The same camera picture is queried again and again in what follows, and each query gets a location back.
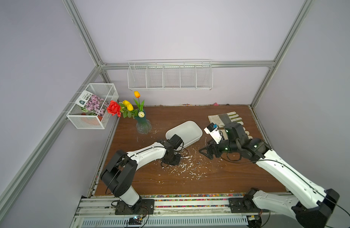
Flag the beige canvas work glove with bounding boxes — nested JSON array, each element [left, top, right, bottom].
[[243, 127, 253, 139]]

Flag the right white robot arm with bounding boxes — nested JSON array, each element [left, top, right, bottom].
[[199, 122, 340, 228]]

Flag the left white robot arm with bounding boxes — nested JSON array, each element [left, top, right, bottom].
[[100, 135, 183, 207]]

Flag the grey striped work glove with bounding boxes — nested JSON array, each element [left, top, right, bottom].
[[208, 112, 244, 128]]

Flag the purple potted flowers with card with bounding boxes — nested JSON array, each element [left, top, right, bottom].
[[75, 90, 109, 121]]

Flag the small white wire basket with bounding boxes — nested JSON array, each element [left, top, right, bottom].
[[66, 83, 119, 129]]

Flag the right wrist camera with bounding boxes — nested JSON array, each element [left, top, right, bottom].
[[204, 123, 223, 144]]

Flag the white plastic storage box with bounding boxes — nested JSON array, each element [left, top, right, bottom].
[[165, 121, 202, 148]]

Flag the long white wire shelf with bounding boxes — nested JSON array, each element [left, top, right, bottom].
[[127, 59, 213, 91]]

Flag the glass vase with flowers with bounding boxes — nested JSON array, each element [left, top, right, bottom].
[[106, 91, 152, 135]]

